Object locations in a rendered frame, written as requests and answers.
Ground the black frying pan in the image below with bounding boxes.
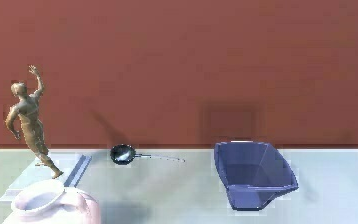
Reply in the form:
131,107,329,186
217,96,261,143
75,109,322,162
109,143,187,166

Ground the blue square bin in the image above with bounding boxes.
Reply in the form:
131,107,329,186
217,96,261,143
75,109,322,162
213,140,300,212

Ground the grey flat tray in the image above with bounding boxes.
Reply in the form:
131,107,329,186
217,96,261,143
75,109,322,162
0,153,93,203

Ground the bronze human figure statue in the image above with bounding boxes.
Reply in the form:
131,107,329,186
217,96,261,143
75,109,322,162
4,64,64,180

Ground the pale pink vase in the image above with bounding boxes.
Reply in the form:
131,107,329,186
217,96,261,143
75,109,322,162
2,179,102,224

